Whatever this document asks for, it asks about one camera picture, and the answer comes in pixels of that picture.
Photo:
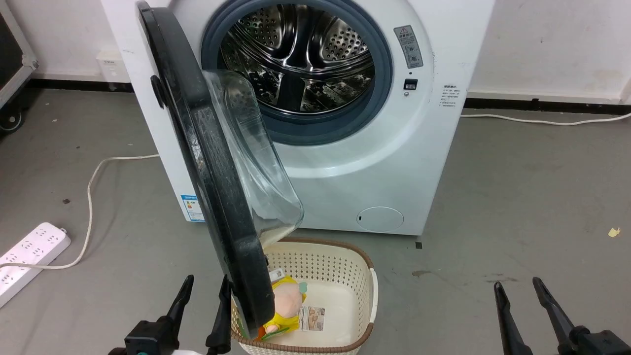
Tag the yellow-clad plush doll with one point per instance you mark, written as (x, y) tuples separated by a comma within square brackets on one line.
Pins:
[(288, 299)]

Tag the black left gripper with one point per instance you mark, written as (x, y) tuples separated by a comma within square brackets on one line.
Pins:
[(150, 341)]

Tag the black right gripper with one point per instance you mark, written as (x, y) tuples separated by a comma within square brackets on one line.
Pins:
[(599, 344)]

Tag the white front-load washing machine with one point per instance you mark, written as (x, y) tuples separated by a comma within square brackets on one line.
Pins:
[(394, 162)]

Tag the white power strip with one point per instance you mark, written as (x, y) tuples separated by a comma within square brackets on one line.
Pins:
[(29, 254)]

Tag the white wall outlet box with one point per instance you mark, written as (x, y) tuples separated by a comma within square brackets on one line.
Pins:
[(112, 66)]

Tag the printed paper label card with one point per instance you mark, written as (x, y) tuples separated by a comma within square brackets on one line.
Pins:
[(312, 318)]

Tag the round white filter cover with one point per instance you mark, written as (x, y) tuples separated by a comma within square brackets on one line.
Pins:
[(379, 219)]

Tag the cream plastic laundry basket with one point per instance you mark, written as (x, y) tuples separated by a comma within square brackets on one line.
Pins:
[(340, 266)]

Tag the small text sticker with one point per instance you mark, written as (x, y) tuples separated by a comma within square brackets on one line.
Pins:
[(451, 96)]

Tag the black case with metal edge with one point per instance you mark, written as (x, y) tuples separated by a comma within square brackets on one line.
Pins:
[(12, 54)]

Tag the blue energy label sticker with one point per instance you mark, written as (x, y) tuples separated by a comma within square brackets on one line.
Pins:
[(192, 208)]

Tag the stainless steel washer drum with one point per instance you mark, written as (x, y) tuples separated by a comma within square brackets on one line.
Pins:
[(305, 54)]

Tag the grey warning sticker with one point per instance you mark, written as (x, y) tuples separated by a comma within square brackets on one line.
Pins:
[(408, 47)]

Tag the black glass washing machine door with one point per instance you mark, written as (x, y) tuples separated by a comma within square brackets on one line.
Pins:
[(212, 172)]

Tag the black door latch socket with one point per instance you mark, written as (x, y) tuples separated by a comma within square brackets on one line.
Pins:
[(410, 84)]

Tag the yellow paper scrap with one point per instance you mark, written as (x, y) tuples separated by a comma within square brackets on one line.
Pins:
[(613, 231)]

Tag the grey rubber door gasket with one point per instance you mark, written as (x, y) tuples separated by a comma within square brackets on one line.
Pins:
[(382, 74)]

